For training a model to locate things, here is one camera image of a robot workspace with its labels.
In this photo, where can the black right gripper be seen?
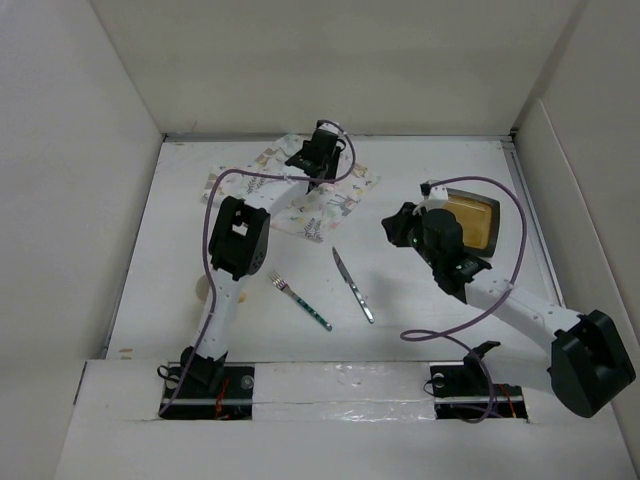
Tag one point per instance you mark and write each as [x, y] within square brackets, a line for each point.
[409, 213]

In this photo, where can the knife with patterned handle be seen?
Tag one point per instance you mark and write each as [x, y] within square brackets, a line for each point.
[346, 276]

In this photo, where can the square black yellow plate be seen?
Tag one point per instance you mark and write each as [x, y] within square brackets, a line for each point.
[479, 217]

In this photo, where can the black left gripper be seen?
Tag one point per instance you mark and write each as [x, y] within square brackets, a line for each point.
[331, 163]

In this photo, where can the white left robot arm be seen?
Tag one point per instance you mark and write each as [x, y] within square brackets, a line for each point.
[235, 243]

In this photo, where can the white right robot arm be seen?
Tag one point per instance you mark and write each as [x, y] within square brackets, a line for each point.
[585, 363]

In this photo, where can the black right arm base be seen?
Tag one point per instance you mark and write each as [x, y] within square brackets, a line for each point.
[461, 391]

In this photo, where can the yellow ceramic mug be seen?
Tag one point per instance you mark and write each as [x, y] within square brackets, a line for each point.
[202, 289]

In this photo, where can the fork with patterned handle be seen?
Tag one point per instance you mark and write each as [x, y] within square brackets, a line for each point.
[284, 287]

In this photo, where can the floral patterned cloth placemat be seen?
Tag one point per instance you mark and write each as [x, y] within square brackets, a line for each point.
[310, 216]

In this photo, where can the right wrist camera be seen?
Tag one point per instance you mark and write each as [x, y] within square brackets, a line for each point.
[434, 196]

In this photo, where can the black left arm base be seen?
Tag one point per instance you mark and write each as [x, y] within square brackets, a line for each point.
[231, 401]

